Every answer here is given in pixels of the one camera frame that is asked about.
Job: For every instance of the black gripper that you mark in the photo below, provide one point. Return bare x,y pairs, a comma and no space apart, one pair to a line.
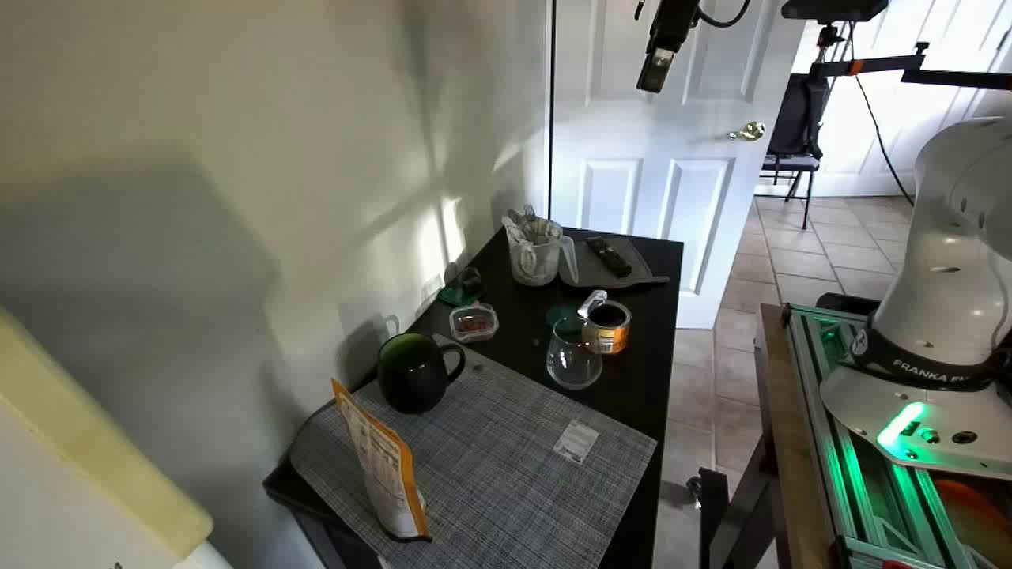
675,19

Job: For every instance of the clear glass cup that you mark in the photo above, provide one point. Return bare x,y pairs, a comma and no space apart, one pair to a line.
573,362

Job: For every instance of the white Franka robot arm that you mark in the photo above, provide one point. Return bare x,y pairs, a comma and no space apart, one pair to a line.
950,295

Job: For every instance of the thin vertical metal pole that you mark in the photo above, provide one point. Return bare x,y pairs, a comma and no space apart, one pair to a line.
553,116

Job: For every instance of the black folding chair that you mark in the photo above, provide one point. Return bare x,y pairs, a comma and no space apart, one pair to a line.
797,122

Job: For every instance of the black remote control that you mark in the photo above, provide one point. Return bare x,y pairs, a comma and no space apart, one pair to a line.
609,257

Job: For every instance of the grey cloth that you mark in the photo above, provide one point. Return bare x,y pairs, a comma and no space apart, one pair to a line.
644,273

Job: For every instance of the green round lid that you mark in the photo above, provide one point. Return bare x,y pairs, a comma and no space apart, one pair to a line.
562,317

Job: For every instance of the orange tin can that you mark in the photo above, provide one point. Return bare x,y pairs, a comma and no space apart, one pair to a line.
609,329

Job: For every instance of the black side table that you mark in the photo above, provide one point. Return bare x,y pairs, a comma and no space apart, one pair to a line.
644,357

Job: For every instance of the small green object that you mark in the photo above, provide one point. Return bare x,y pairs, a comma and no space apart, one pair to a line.
457,288

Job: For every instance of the small clear food container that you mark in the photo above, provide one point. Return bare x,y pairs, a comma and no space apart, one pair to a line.
472,325

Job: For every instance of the small white label card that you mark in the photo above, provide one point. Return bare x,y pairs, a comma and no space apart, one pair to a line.
576,440

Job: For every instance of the black mug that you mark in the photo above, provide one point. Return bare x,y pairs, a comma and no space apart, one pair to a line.
413,373

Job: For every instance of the wooden workbench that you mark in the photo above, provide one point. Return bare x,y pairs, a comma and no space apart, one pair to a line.
787,452

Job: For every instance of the grey woven placemat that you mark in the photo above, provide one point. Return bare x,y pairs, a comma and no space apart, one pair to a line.
494,474

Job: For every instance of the orange white paper packet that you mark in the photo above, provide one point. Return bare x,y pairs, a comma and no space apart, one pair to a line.
385,468

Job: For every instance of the pale yellow foam block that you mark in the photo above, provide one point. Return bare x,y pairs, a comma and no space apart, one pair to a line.
84,452

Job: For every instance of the black camera boom stand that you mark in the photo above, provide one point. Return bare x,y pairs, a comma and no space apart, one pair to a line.
843,64

